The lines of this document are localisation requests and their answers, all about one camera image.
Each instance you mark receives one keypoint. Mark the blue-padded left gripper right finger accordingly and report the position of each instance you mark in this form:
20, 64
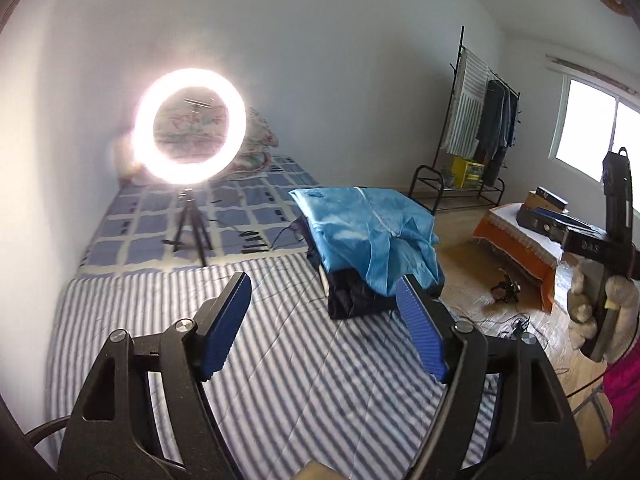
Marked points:
427, 340

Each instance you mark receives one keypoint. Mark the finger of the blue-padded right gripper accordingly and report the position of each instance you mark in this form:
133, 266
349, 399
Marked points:
553, 225

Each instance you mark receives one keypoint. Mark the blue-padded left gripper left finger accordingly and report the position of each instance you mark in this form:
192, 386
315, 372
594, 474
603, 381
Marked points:
220, 322

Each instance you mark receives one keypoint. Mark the light blue work coat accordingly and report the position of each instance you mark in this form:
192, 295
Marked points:
388, 204

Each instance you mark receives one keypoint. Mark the right forearm in pink sleeve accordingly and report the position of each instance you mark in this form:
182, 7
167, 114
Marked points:
621, 385

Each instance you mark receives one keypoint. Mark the hanging dark clothes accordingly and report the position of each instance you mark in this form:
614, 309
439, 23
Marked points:
495, 133

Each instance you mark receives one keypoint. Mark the black clothes rack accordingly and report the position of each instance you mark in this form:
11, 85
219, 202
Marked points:
433, 181

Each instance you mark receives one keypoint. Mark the right hand in grey glove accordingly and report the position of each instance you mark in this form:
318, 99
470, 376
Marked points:
621, 300

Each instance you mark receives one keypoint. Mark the black box on table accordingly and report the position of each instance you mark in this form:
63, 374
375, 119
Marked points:
551, 200

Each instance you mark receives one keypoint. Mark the cardboard box on table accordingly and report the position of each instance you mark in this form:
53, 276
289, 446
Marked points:
534, 201

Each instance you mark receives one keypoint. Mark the low table with orange cloth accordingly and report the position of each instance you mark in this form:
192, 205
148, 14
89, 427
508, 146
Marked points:
537, 256

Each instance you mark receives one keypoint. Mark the black device on floor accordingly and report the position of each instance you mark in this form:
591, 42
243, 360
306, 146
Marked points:
507, 290

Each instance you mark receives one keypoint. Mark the dark navy puffer jacket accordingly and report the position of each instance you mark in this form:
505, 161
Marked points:
345, 289

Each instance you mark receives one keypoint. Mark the yellow box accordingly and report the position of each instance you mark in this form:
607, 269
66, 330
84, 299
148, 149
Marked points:
465, 172

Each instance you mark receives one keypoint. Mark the window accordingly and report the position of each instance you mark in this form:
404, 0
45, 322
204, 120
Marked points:
591, 122

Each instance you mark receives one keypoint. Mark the blue white striped quilt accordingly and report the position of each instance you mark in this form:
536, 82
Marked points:
296, 386

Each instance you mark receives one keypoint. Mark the blue checkered bed sheet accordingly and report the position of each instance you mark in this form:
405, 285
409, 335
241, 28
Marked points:
161, 226

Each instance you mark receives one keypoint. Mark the hanging white striped cloth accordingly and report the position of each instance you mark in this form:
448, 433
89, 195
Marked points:
466, 106

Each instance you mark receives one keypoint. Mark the floral pillow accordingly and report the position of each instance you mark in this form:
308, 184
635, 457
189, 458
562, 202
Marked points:
250, 140

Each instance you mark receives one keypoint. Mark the white ring light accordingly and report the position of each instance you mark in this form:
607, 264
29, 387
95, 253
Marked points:
196, 86

